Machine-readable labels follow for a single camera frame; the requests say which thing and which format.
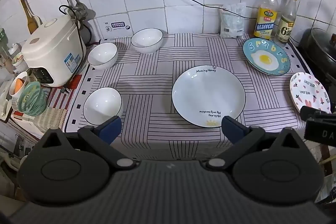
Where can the green plastic basket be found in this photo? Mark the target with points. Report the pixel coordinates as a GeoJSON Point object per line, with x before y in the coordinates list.
{"type": "Point", "coordinates": [31, 99]}

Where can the wooden spatula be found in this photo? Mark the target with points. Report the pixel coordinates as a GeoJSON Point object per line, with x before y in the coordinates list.
{"type": "Point", "coordinates": [30, 19]}

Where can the blue fried egg plate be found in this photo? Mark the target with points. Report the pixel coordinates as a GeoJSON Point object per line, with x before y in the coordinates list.
{"type": "Point", "coordinates": [265, 56]}

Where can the large white plate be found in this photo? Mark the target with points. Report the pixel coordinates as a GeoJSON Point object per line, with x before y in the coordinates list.
{"type": "Point", "coordinates": [208, 92]}

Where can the glass pot lid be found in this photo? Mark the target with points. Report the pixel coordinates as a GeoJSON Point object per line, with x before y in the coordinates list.
{"type": "Point", "coordinates": [323, 43]}

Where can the yellow label bottle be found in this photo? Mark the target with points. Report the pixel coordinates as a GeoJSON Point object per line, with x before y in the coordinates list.
{"type": "Point", "coordinates": [265, 19]}

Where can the white wall sticker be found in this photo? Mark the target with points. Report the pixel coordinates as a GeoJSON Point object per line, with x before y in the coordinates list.
{"type": "Point", "coordinates": [118, 26]}

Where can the white plastic container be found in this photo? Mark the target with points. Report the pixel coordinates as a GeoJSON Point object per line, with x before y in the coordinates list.
{"type": "Point", "coordinates": [24, 79]}

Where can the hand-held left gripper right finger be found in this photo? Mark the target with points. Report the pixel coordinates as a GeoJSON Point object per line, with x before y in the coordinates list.
{"type": "Point", "coordinates": [231, 129]}

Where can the black stove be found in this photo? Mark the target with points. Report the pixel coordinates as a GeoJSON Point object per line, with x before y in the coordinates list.
{"type": "Point", "coordinates": [324, 75]}

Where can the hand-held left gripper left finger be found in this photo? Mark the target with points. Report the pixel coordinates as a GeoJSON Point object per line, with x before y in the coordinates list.
{"type": "Point", "coordinates": [111, 128]}

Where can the white ribbed bowl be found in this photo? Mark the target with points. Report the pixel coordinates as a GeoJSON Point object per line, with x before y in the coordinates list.
{"type": "Point", "coordinates": [102, 54]}
{"type": "Point", "coordinates": [101, 106]}
{"type": "Point", "coordinates": [147, 39]}

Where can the black cooking pot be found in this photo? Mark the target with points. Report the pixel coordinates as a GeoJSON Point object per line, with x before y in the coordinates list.
{"type": "Point", "coordinates": [305, 45]}

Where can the line-patterned white tablecloth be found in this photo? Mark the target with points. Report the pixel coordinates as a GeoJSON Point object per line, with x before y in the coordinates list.
{"type": "Point", "coordinates": [147, 77]}

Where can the pink heart pattern plate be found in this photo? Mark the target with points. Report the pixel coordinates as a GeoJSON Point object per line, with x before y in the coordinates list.
{"type": "Point", "coordinates": [309, 91]}

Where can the orange vegetable piece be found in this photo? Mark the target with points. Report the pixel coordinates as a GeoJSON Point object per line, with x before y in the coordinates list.
{"type": "Point", "coordinates": [18, 85]}

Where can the white rice cooker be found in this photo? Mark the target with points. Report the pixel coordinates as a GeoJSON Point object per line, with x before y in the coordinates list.
{"type": "Point", "coordinates": [52, 53]}

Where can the clear vinegar bottle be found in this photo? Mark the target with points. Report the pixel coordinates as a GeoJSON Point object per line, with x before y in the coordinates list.
{"type": "Point", "coordinates": [286, 27]}

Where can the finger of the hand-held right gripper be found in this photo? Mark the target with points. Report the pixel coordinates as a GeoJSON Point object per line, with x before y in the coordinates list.
{"type": "Point", "coordinates": [312, 111]}

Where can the red striped cloth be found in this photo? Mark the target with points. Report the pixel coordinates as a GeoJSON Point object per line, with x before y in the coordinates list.
{"type": "Point", "coordinates": [53, 115]}

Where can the small seasoning bottle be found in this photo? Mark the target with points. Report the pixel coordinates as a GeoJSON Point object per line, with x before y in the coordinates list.
{"type": "Point", "coordinates": [16, 56]}

